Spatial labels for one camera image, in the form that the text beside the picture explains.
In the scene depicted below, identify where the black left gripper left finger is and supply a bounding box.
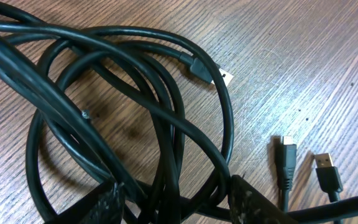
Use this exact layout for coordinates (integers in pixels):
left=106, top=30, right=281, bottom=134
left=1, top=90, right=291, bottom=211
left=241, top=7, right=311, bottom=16
left=46, top=182, right=125, bottom=224

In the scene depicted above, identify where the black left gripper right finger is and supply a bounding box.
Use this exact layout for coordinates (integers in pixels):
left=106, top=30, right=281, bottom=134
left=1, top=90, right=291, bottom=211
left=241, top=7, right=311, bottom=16
left=228, top=175, right=298, bottom=224

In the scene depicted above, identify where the black USB cable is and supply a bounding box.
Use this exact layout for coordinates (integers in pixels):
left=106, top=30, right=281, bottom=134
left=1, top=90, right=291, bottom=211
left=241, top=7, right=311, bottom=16
left=0, top=0, right=358, bottom=224
left=0, top=30, right=344, bottom=224

